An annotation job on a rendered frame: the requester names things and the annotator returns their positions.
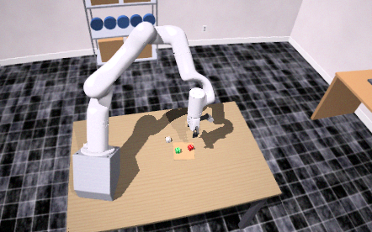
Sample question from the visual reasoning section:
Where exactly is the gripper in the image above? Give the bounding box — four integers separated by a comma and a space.
187, 115, 200, 138

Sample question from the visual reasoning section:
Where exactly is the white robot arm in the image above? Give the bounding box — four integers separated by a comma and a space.
81, 22, 215, 156

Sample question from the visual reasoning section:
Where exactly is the peach flat mat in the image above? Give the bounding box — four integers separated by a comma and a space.
173, 142, 195, 160

